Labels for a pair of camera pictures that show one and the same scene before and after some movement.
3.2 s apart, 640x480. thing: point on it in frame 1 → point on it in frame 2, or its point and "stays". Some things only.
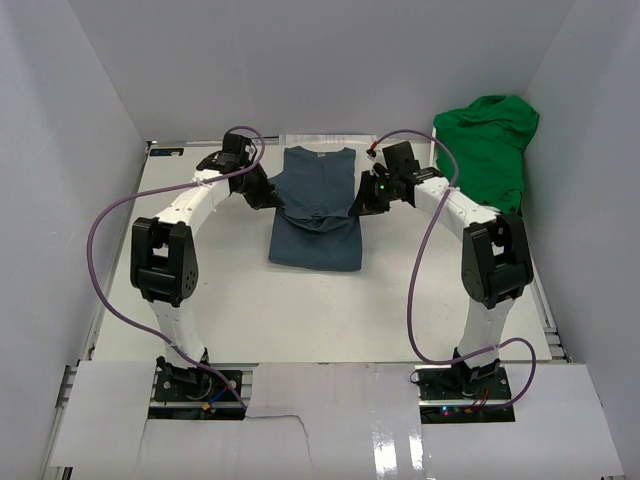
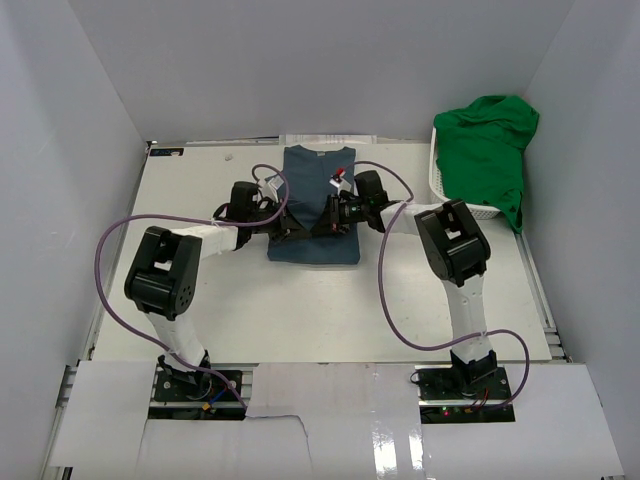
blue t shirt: [313, 228] stays
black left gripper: [266, 198] → [289, 228]
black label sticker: [166, 152] stays
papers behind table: [327, 139] stays
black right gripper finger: [376, 193] → [329, 220]
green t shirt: [488, 136] stays
